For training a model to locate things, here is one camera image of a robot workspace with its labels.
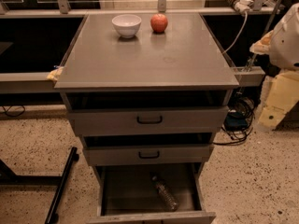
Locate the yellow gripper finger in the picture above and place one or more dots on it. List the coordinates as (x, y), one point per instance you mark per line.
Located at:
(278, 97)

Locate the clear plastic water bottle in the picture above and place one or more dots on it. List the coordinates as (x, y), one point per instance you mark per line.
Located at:
(169, 200)

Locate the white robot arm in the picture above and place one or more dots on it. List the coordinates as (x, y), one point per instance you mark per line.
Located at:
(282, 46)

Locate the top grey drawer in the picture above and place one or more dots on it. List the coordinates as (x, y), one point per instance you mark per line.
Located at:
(148, 121)

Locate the grey drawer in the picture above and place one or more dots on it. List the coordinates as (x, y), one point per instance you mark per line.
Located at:
(148, 121)
(127, 195)
(107, 156)

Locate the grey drawer cabinet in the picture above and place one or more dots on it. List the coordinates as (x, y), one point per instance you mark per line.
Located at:
(181, 68)

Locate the bottom grey drawer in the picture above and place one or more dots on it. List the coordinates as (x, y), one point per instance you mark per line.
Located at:
(127, 195)

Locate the middle grey drawer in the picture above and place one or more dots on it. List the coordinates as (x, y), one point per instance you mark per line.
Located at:
(107, 156)

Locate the red apple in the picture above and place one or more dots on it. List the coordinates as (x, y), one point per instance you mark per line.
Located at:
(158, 23)

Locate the white ceramic bowl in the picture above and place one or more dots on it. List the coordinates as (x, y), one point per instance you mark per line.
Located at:
(126, 25)

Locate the yellow tape wad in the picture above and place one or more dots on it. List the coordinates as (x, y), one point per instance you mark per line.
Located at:
(55, 74)

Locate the black floor stand bar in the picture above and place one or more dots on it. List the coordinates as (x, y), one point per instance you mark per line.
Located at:
(9, 178)

